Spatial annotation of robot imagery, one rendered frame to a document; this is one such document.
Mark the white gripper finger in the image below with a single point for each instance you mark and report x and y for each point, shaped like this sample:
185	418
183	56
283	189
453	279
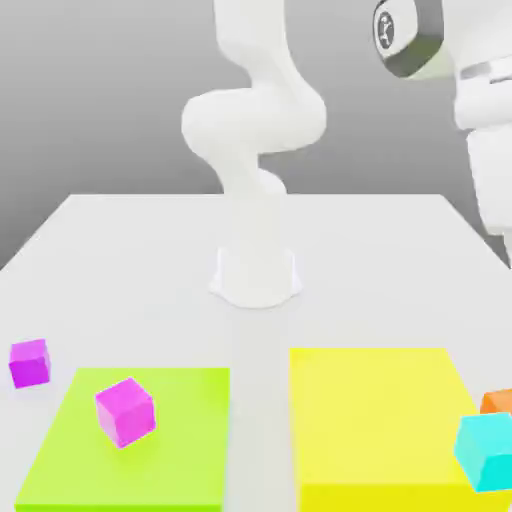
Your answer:
494	184

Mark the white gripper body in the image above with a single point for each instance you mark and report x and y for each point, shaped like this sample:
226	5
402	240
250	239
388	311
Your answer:
486	104

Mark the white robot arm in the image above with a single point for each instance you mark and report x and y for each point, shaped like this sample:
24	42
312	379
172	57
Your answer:
256	116

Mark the small orange cube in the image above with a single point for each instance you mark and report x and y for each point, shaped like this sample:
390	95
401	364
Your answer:
498	402

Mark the small cyan cube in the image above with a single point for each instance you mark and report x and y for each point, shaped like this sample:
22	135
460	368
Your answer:
486	452

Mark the small magenta cube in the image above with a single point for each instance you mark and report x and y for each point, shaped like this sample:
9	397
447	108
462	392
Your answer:
30	364
126	412

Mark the large yellow box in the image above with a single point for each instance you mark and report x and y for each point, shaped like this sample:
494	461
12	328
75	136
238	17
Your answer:
376	420

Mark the large lime green box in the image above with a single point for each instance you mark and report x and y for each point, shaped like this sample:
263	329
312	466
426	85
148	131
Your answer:
180	448

